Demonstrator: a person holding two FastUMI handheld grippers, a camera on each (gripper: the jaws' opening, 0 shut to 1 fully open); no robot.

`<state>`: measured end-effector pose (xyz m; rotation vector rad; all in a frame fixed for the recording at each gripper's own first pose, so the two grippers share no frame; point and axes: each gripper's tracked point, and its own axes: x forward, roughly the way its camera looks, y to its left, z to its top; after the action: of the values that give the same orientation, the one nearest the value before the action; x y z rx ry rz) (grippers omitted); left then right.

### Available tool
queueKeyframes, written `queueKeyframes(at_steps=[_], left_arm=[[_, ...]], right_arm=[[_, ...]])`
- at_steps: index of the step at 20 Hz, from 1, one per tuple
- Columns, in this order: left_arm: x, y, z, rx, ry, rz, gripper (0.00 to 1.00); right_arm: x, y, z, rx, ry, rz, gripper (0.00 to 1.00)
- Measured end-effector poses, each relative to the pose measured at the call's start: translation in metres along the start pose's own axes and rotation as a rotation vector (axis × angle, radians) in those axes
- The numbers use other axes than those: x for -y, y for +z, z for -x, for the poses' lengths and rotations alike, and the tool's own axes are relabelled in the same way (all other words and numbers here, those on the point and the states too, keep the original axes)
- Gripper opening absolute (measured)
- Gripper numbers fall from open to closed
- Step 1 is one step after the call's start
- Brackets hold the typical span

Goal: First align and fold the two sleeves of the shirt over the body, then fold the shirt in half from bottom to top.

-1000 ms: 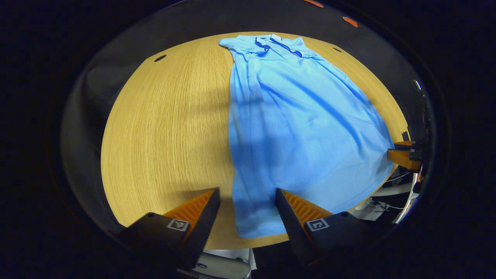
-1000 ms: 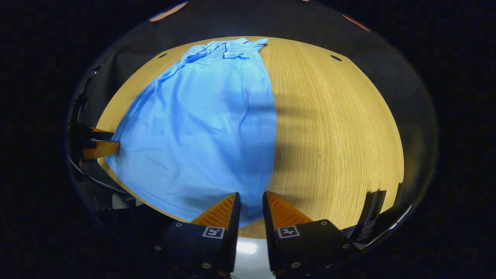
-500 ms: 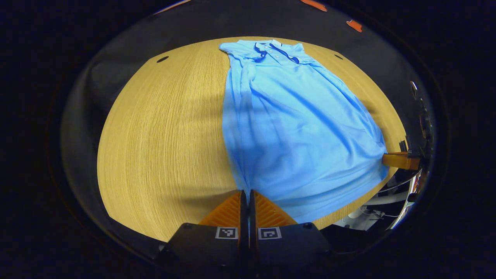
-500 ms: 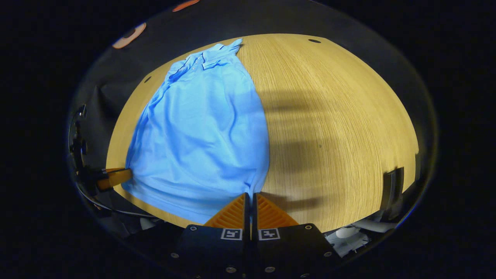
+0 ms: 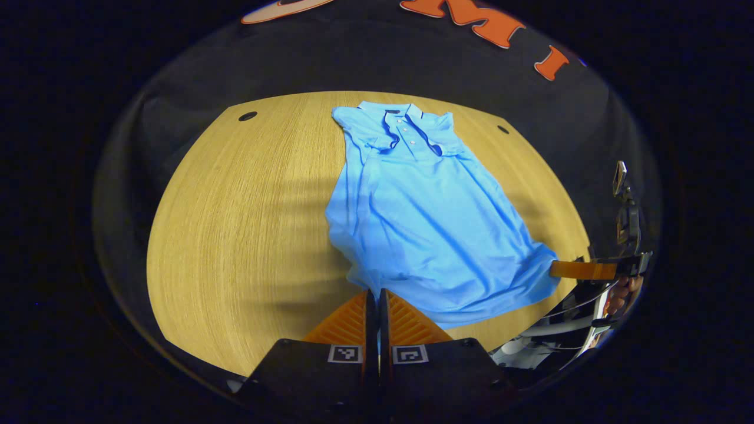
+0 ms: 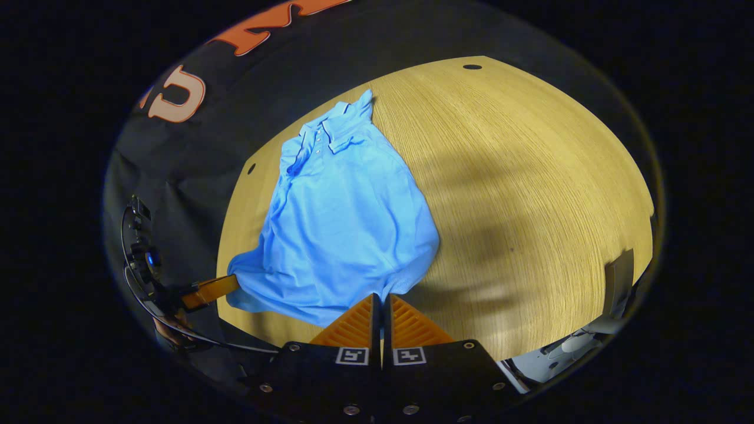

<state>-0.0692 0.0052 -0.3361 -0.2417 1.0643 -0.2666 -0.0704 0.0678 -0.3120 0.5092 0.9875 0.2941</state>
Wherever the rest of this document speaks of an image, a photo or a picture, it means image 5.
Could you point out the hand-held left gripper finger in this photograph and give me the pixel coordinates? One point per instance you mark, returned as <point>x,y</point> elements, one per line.
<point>384,330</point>
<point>371,330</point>

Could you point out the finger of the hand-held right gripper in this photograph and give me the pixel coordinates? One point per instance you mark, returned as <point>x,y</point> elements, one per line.
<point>583,270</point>

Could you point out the light blue polo T-shirt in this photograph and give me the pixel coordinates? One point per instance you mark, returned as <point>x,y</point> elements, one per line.
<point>424,224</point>

